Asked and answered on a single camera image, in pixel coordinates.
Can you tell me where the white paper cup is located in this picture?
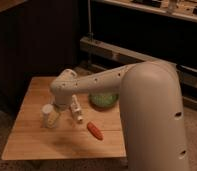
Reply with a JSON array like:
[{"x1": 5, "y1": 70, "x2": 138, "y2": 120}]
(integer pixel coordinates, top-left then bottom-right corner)
[{"x1": 41, "y1": 104, "x2": 54, "y2": 128}]

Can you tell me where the wooden table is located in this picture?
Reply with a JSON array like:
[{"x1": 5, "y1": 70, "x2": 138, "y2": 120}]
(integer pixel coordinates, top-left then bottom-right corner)
[{"x1": 2, "y1": 77, "x2": 126, "y2": 160}]

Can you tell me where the grey metal shelf beam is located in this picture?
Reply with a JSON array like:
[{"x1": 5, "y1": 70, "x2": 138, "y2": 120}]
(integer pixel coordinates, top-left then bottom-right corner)
[{"x1": 80, "y1": 37, "x2": 197, "y2": 88}]

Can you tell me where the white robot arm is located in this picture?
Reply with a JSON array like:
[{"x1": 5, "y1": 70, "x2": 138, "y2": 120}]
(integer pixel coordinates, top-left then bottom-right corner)
[{"x1": 50, "y1": 60, "x2": 190, "y2": 171}]

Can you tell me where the orange carrot toy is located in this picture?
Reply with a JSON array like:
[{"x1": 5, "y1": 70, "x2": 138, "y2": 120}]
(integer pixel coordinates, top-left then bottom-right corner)
[{"x1": 87, "y1": 122, "x2": 103, "y2": 140}]

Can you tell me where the vertical metal pole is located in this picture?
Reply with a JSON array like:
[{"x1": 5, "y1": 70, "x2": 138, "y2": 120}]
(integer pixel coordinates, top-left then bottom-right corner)
[{"x1": 87, "y1": 0, "x2": 93, "y2": 41}]

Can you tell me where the yellowish translucent gripper finger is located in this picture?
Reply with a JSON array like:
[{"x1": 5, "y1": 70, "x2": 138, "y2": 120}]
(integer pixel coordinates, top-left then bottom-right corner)
[{"x1": 46, "y1": 110, "x2": 61, "y2": 128}]

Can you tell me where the black tray on shelf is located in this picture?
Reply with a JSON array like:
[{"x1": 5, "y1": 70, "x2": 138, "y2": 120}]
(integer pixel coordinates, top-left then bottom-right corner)
[{"x1": 176, "y1": 64, "x2": 197, "y2": 77}]

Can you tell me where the green ceramic bowl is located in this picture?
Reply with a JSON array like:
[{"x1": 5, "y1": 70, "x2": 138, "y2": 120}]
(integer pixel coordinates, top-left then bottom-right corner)
[{"x1": 89, "y1": 93, "x2": 118, "y2": 108}]

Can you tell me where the upper wooden shelf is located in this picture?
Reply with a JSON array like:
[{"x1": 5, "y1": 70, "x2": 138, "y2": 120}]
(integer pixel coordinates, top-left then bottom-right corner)
[{"x1": 94, "y1": 0, "x2": 197, "y2": 23}]

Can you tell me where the white toothpaste tube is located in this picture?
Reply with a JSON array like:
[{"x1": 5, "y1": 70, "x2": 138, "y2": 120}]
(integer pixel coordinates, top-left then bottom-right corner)
[{"x1": 70, "y1": 95, "x2": 83, "y2": 123}]

